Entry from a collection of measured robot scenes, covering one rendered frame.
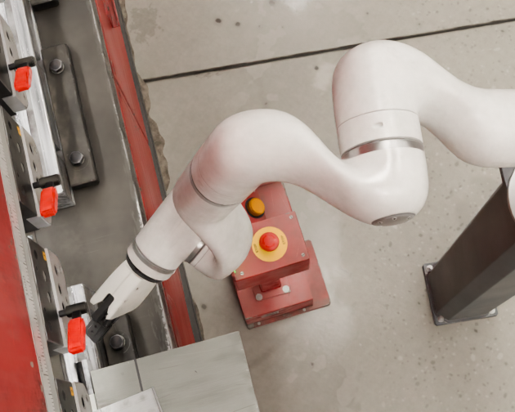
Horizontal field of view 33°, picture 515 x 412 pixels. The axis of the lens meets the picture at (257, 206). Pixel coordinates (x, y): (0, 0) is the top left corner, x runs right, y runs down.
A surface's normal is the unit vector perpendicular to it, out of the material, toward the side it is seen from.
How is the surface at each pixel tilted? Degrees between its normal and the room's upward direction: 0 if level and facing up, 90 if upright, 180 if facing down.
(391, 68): 18
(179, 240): 39
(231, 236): 59
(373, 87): 7
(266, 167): 64
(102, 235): 0
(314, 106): 0
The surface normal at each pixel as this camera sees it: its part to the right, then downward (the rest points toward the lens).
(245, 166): -0.14, 0.68
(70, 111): -0.04, -0.25
